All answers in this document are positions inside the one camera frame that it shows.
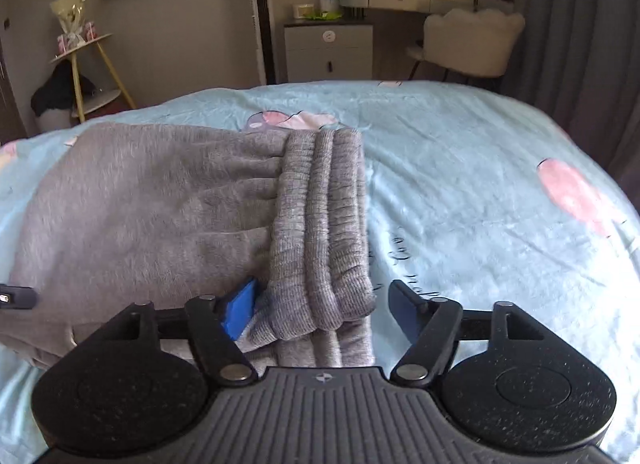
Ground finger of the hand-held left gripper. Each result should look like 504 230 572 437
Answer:
0 284 39 311

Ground light blue printed blanket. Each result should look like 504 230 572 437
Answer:
0 80 640 464

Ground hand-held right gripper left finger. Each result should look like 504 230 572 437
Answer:
85 278 260 386

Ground grey nightstand cabinet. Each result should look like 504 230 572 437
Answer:
284 18 374 84

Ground cream upholstered chair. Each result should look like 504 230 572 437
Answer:
406 8 526 84

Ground tall white tower appliance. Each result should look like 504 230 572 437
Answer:
245 0 269 85

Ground dark cloth bundle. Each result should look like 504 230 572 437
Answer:
31 64 96 117

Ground grey pants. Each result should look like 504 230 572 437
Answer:
0 123 378 375

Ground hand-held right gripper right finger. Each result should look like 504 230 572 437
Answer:
388 280 551 388

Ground grey curtain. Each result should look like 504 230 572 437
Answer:
500 0 640 225

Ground yellow-legged side table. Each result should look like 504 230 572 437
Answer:
48 34 137 125

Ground wrapped flower bouquet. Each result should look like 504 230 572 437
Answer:
50 0 98 54

